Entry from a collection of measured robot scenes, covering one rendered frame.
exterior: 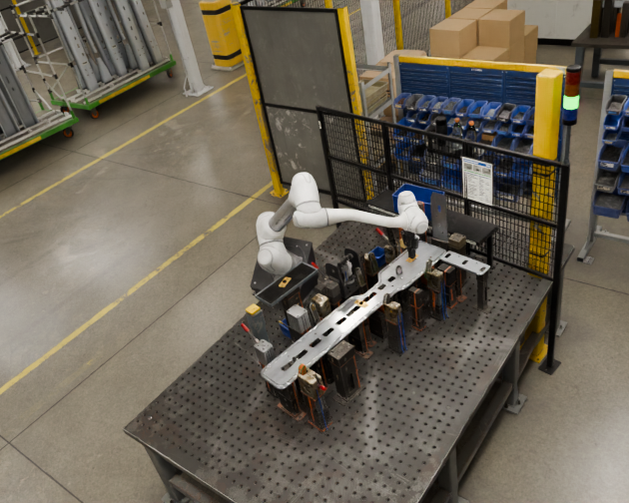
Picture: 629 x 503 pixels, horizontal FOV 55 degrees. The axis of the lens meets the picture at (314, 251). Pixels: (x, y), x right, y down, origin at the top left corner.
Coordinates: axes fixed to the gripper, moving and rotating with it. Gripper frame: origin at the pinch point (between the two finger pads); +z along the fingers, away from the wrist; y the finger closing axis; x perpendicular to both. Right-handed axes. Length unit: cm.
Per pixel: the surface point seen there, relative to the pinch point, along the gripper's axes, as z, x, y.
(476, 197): -12, 55, 9
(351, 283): 9.8, -33.6, -19.8
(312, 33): -71, 128, -197
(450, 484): 77, -73, 75
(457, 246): 4.0, 23.6, 16.0
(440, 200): -22.9, 26.8, 3.2
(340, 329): 6, -69, 5
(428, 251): 6.7, 13.4, 2.0
